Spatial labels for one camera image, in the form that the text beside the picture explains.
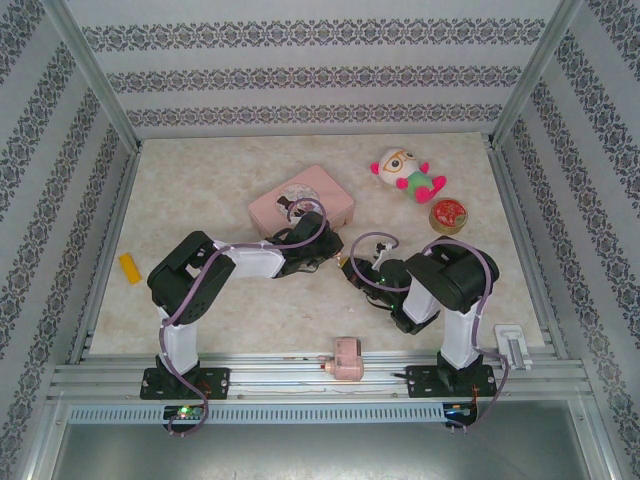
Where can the pink cartoon print box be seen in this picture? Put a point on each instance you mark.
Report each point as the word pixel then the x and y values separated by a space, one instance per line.
pixel 320 185

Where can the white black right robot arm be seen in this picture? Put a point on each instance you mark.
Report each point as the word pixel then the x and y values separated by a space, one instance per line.
pixel 465 280

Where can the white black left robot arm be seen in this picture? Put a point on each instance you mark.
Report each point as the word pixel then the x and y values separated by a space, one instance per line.
pixel 250 260

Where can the red round tin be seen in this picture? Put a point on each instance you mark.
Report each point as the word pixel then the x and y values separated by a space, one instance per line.
pixel 449 214

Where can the white pink plush toy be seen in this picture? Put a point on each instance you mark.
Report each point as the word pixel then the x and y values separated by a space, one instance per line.
pixel 400 170

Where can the small green circuit board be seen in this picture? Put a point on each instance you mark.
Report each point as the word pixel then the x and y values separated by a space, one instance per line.
pixel 186 413
pixel 460 411

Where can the grey metal panel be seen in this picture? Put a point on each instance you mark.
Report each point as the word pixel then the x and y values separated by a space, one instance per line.
pixel 350 455

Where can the yellow rectangular block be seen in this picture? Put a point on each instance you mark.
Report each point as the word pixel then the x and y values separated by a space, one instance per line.
pixel 130 269

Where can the pink toy camera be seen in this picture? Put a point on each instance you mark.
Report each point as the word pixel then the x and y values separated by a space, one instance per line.
pixel 347 357

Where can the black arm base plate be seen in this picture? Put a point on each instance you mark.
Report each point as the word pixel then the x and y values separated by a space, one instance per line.
pixel 420 382
pixel 215 382

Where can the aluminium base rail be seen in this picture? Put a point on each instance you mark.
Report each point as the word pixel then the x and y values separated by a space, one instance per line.
pixel 300 372

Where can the white plastic bracket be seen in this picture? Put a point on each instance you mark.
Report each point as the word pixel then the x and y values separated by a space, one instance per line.
pixel 511 345

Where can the aluminium side rail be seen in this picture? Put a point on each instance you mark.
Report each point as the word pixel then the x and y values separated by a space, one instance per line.
pixel 527 250
pixel 107 250

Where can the aluminium frame post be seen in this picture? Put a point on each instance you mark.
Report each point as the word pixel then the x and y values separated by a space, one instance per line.
pixel 537 70
pixel 90 70

